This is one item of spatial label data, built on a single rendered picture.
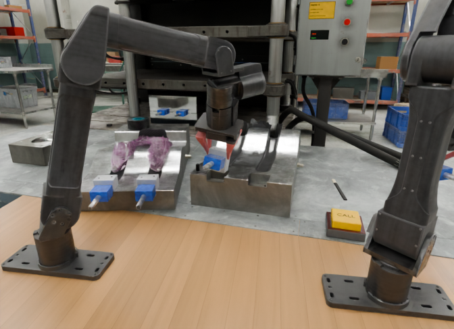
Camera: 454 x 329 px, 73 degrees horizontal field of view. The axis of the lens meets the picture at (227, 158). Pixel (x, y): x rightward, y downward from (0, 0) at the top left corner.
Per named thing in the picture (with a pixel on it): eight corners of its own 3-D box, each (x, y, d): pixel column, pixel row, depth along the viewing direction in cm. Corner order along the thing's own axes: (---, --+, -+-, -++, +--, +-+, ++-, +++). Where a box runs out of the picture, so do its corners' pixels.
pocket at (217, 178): (225, 190, 78) (225, 177, 77) (205, 188, 80) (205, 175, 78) (230, 183, 82) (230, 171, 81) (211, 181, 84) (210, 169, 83)
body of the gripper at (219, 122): (204, 117, 76) (203, 91, 71) (244, 126, 74) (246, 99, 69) (194, 132, 71) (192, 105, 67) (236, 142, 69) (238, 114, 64)
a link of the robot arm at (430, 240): (380, 209, 53) (364, 219, 50) (438, 230, 47) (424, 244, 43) (374, 240, 55) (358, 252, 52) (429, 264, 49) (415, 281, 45)
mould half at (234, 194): (289, 217, 76) (293, 167, 72) (190, 205, 83) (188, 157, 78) (299, 154, 121) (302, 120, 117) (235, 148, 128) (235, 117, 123)
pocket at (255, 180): (267, 196, 76) (268, 182, 74) (246, 193, 77) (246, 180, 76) (269, 188, 80) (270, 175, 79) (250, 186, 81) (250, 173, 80)
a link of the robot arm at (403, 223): (386, 234, 55) (432, 37, 45) (428, 252, 50) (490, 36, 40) (369, 246, 51) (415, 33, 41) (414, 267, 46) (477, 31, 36)
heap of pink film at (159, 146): (167, 171, 89) (165, 146, 86) (105, 172, 88) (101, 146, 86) (177, 144, 113) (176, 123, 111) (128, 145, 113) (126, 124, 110)
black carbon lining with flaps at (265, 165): (269, 180, 81) (271, 145, 78) (211, 173, 85) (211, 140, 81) (282, 142, 112) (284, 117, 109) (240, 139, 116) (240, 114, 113)
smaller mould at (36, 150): (46, 166, 109) (42, 147, 107) (12, 162, 113) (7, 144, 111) (84, 149, 127) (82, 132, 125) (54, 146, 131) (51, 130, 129)
